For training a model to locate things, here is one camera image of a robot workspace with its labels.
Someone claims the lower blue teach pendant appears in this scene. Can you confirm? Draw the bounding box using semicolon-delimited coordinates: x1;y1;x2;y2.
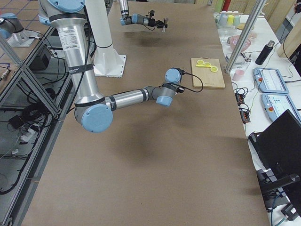
261;93;301;122

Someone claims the bamboo cutting board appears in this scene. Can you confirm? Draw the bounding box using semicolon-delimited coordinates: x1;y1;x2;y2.
191;58;225;89

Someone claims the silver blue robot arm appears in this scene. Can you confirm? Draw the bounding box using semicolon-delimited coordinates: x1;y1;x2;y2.
119;0;168;32
39;0;185;133

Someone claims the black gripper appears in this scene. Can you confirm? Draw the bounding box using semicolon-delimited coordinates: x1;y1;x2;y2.
148;17;168;29

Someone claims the pink bowl with ice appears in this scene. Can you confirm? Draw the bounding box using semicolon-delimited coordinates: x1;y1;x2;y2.
229;35;252;52

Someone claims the black computer monitor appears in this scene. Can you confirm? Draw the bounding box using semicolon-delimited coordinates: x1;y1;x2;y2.
248;110;301;176

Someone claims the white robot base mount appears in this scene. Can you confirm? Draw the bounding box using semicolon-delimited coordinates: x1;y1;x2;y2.
85;0;127;78

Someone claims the upper blue teach pendant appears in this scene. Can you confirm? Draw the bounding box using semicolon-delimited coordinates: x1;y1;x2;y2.
253;67;289;94

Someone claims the yellow plastic cup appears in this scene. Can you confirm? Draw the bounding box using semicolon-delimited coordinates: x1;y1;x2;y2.
227;15;234;26

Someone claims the pink plastic cup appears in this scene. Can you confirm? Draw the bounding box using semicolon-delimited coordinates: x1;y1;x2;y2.
233;69;245;81

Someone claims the blue teach pendant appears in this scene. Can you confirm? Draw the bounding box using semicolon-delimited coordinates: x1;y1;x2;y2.
261;93;301;122
253;67;289;94

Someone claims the far lemon slice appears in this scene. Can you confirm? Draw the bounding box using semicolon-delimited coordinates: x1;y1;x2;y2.
210;66;218;72

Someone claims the lemon slice near handle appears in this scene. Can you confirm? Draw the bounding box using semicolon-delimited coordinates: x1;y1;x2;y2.
197;60;204;65

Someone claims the aluminium frame post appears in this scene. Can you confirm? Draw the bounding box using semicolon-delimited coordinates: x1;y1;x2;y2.
225;0;266;74

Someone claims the black water bottle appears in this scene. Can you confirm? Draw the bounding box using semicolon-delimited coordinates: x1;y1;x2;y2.
255;40;275;65

